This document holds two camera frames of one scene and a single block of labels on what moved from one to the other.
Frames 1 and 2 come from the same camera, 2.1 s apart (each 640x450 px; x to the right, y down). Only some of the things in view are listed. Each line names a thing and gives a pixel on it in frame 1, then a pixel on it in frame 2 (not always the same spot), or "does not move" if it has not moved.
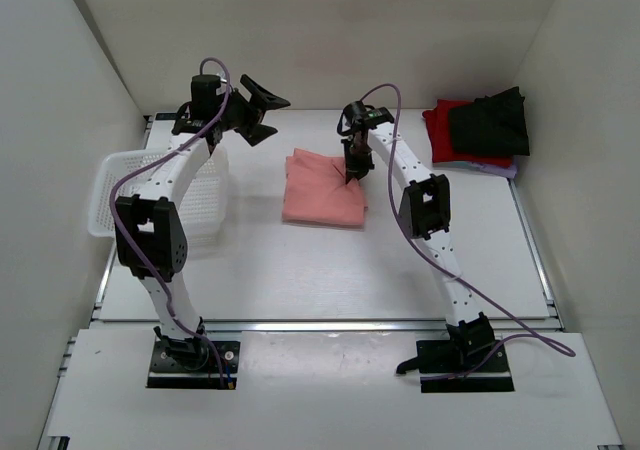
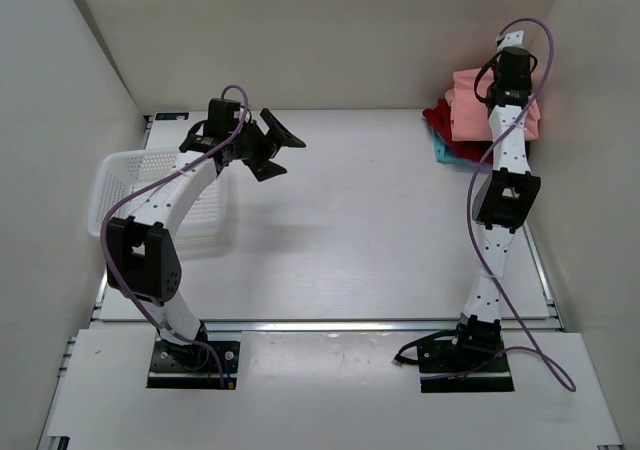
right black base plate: [442, 370] does not move
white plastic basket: [202, 203] does not move
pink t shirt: [315, 191] to [471, 120]
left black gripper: [253, 130] to [278, 135]
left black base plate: [212, 365] does not move
